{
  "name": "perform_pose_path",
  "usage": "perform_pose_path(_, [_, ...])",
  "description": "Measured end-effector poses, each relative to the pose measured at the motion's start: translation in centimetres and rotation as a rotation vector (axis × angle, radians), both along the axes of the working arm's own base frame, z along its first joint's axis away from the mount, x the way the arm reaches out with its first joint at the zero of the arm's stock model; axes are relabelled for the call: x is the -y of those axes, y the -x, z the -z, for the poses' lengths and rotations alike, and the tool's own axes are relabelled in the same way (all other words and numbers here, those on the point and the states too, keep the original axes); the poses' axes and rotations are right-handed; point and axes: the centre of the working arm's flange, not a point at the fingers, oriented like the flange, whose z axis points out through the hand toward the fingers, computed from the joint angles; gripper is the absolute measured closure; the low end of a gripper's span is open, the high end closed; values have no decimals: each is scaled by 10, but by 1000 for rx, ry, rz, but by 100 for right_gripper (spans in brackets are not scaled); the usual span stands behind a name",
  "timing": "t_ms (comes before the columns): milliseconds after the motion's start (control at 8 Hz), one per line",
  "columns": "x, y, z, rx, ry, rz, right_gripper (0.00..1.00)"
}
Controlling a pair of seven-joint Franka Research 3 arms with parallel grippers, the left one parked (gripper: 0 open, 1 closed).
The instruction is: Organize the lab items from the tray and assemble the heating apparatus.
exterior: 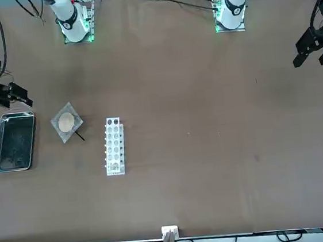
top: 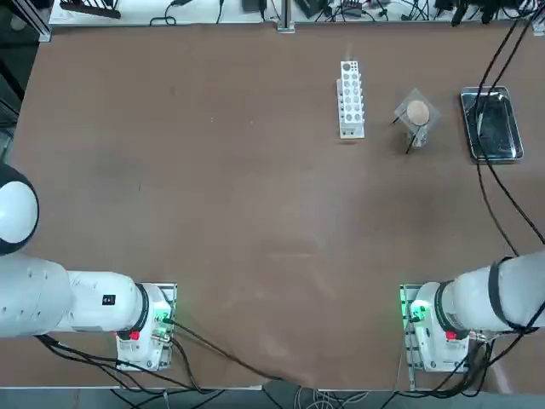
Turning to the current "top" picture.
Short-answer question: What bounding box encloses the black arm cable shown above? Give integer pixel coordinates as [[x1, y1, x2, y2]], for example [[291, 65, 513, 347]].
[[474, 8, 545, 257]]

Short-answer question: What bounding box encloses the dark base cable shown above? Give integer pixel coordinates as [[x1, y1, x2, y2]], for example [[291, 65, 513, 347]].
[[168, 317, 295, 383]]

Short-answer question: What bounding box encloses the white test tube rack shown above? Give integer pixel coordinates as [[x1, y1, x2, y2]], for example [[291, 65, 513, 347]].
[[338, 60, 366, 141]]

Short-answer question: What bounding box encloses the glass alcohol lamp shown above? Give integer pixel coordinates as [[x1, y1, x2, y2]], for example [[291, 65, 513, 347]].
[[406, 127, 427, 149]]

